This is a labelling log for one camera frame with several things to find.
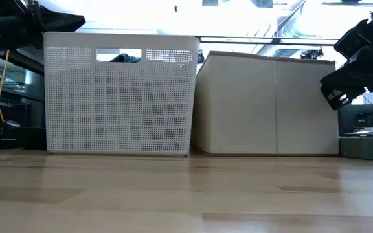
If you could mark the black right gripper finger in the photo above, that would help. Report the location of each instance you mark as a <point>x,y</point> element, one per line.
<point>337,92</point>

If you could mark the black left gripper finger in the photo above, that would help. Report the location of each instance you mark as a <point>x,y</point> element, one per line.
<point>61,20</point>

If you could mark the black computer monitor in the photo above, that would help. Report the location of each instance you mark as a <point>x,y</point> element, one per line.
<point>356,119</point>

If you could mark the black shelf unit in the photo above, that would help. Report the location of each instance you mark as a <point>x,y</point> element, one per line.
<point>15,87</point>

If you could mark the dark green case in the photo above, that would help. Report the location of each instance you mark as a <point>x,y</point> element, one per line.
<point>366,148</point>

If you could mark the beige fabric storage box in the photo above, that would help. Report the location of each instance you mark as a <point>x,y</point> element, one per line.
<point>264,106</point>

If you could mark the blue garment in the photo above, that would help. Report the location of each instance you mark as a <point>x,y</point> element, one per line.
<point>126,58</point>

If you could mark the black round object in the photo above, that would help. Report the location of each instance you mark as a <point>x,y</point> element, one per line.
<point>11,125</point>

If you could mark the white perforated plastic basket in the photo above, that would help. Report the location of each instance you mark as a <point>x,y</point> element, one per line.
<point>118,106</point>

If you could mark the black low box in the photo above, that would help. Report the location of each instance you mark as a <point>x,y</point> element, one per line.
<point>31,138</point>

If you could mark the small blue wheel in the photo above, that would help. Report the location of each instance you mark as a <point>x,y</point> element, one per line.
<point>200,58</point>

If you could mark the black device on rail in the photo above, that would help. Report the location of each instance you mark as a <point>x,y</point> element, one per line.
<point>312,53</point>

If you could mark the metal frame rail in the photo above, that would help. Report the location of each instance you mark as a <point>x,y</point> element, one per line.
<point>264,40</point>

